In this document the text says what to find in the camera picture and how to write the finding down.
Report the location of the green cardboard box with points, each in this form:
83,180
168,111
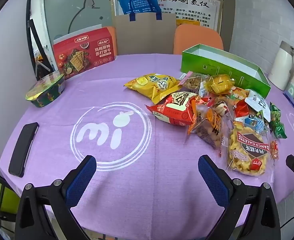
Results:
211,67

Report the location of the clear nut packet pink seal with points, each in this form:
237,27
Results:
194,82

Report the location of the text wall poster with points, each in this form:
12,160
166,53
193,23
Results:
186,5

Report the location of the yellow packaging bag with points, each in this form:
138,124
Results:
189,22

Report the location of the purple printed tablecloth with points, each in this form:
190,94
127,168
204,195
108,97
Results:
62,100

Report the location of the red snack packet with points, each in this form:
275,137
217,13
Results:
176,107

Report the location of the small red clear packet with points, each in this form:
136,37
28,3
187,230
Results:
241,108

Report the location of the blue snack packet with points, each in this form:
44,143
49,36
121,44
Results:
258,125

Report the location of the green chair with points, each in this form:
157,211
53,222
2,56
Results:
7,197

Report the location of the orange triangular snack packet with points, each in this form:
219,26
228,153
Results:
209,127

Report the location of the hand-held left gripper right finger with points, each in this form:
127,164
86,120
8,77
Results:
213,177

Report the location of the yellow chips packet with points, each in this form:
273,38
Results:
149,85

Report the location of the cream thermos jug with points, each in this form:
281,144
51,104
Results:
281,67

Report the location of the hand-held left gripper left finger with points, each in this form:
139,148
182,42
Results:
80,180

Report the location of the white snack packet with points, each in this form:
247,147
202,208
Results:
258,103

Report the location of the instant noodle bowl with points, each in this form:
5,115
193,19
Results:
47,90

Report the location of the black phone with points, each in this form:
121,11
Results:
22,150

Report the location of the small red candy packet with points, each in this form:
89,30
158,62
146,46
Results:
274,150

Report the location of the brown paper bag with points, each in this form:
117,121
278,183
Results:
142,37

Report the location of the black stand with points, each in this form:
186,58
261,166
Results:
38,50

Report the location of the orange chair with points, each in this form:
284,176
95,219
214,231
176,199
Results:
113,33
196,37

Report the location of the red cracker box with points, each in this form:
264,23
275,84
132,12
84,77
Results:
87,55

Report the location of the clear curly cookie packet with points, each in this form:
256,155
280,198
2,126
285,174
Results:
246,152

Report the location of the yellow wrapped pastry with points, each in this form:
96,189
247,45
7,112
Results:
219,83

